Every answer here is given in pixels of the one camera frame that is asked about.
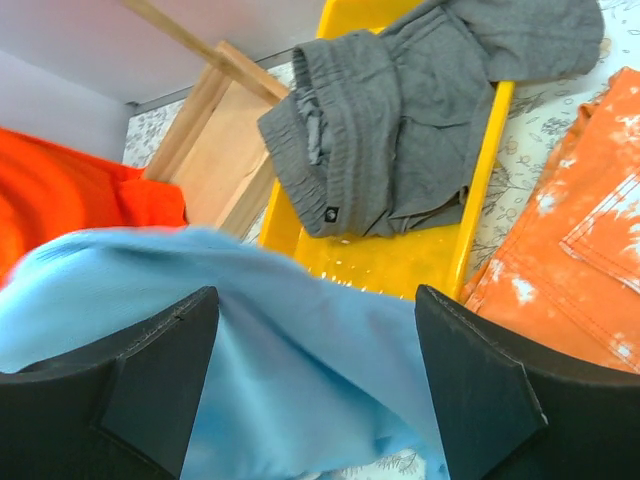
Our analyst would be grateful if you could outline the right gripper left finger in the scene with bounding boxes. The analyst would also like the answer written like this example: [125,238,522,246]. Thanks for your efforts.
[1,287,219,479]

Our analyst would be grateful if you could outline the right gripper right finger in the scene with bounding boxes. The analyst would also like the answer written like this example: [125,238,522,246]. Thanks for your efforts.
[415,285,639,479]

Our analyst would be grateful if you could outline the orange tie-dye shorts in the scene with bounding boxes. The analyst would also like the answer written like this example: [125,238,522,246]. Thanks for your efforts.
[461,68,639,373]

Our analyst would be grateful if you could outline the yellow plastic tray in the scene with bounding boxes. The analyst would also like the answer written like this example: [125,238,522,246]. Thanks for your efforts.
[256,0,516,302]

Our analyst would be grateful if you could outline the light blue shorts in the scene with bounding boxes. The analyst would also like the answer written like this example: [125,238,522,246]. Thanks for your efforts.
[1,227,448,479]

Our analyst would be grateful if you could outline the grey shorts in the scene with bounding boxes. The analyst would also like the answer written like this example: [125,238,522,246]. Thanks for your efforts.
[258,1,604,238]

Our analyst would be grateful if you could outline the bright orange garment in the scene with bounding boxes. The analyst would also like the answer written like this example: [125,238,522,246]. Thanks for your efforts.
[1,129,187,284]

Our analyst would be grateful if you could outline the wooden clothes rack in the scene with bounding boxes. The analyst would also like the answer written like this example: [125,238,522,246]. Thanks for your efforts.
[125,1,289,238]

